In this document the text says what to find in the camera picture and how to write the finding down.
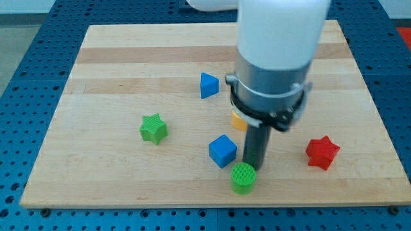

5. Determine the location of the green cylinder block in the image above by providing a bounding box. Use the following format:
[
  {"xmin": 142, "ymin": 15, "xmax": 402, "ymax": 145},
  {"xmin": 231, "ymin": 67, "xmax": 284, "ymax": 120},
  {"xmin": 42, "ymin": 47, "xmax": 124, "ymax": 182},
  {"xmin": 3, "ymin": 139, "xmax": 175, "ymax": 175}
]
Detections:
[{"xmin": 231, "ymin": 162, "xmax": 256, "ymax": 194}]

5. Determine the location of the wooden board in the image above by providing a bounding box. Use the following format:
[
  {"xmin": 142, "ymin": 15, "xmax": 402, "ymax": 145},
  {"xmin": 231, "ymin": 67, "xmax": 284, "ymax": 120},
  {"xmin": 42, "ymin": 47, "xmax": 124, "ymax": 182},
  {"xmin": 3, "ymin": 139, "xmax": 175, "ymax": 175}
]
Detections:
[{"xmin": 21, "ymin": 20, "xmax": 410, "ymax": 209}]

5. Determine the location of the blue cube block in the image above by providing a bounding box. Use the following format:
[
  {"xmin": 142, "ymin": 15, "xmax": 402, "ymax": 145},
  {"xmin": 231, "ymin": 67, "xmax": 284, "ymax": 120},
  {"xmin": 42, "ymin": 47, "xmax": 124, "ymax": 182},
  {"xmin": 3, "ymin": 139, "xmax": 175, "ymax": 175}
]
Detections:
[{"xmin": 209, "ymin": 135, "xmax": 237, "ymax": 168}]

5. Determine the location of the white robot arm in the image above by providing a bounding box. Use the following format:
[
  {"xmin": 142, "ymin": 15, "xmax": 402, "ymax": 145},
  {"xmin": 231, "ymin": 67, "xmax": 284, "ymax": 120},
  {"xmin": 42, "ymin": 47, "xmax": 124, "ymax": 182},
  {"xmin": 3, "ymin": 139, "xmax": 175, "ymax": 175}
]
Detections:
[{"xmin": 188, "ymin": 0, "xmax": 331, "ymax": 170}]

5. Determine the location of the red star block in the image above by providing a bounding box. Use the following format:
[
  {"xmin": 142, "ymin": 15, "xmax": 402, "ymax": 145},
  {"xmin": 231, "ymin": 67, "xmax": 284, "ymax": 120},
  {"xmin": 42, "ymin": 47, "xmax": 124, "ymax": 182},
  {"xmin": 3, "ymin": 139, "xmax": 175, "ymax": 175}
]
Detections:
[{"xmin": 306, "ymin": 135, "xmax": 340, "ymax": 171}]

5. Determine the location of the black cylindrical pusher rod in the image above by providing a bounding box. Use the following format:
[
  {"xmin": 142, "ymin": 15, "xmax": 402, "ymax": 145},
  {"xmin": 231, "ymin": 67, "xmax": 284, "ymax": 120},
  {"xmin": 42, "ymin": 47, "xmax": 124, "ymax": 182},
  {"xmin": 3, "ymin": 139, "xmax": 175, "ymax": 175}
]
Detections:
[{"xmin": 243, "ymin": 125, "xmax": 271, "ymax": 170}]

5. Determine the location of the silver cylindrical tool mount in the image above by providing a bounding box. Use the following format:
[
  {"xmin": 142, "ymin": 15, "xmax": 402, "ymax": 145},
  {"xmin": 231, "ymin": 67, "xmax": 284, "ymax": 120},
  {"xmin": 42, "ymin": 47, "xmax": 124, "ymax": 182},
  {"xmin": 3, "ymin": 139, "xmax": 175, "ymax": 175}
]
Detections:
[{"xmin": 225, "ymin": 52, "xmax": 311, "ymax": 132}]

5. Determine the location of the blue triangular prism block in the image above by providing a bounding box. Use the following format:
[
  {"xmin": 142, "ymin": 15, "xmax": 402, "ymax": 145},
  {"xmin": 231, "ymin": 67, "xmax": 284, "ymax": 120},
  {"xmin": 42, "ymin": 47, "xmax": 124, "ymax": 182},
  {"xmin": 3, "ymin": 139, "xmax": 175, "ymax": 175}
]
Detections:
[{"xmin": 200, "ymin": 73, "xmax": 220, "ymax": 99}]

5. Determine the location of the yellow block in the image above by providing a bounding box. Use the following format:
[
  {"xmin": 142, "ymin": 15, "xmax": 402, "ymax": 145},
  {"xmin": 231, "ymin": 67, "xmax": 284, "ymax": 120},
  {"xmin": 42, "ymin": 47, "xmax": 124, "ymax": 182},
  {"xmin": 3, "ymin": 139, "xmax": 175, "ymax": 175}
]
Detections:
[{"xmin": 231, "ymin": 111, "xmax": 248, "ymax": 131}]

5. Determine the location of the green star block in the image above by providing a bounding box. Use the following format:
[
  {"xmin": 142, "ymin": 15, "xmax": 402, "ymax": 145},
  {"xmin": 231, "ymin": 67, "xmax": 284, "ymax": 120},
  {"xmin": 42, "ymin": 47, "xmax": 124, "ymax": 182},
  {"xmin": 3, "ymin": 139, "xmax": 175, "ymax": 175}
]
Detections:
[{"xmin": 139, "ymin": 113, "xmax": 168, "ymax": 145}]

